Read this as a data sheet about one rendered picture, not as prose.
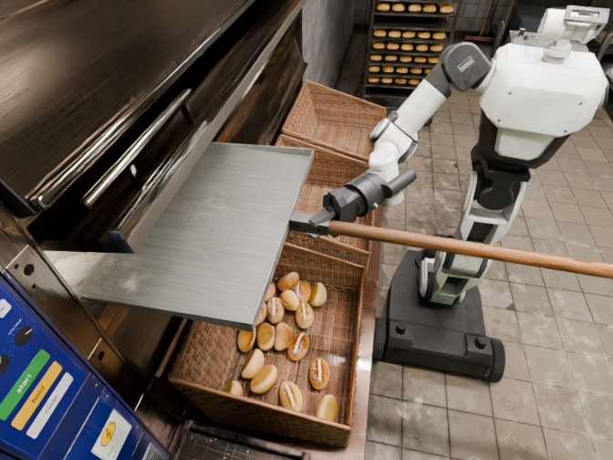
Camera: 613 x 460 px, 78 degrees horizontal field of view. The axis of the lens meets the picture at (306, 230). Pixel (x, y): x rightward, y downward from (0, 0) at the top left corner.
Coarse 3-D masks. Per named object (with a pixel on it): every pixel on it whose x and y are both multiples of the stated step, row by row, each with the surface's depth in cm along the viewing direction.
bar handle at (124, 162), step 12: (180, 96) 68; (168, 108) 65; (180, 108) 70; (156, 120) 62; (168, 120) 65; (192, 120) 72; (144, 132) 60; (156, 132) 61; (132, 144) 57; (144, 144) 59; (132, 156) 56; (120, 168) 54; (132, 168) 56; (108, 180) 52; (132, 180) 57; (96, 192) 50; (84, 204) 49
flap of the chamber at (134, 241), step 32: (288, 0) 131; (256, 32) 110; (224, 64) 94; (256, 64) 92; (192, 96) 83; (160, 160) 64; (192, 160) 65; (128, 192) 59; (32, 224) 57; (64, 224) 56; (96, 224) 54
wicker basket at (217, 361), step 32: (288, 256) 137; (320, 256) 134; (352, 288) 144; (288, 320) 136; (320, 320) 135; (352, 320) 135; (192, 352) 103; (224, 352) 120; (320, 352) 127; (352, 352) 127; (192, 384) 95; (224, 384) 119; (352, 384) 105; (224, 416) 108; (256, 416) 103; (288, 416) 99; (352, 416) 100
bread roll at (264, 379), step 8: (264, 368) 119; (272, 368) 117; (256, 376) 117; (264, 376) 116; (272, 376) 116; (256, 384) 114; (264, 384) 114; (272, 384) 116; (256, 392) 114; (264, 392) 116
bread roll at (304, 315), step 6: (300, 306) 134; (306, 306) 134; (300, 312) 132; (306, 312) 132; (312, 312) 134; (300, 318) 131; (306, 318) 131; (312, 318) 133; (300, 324) 131; (306, 324) 131
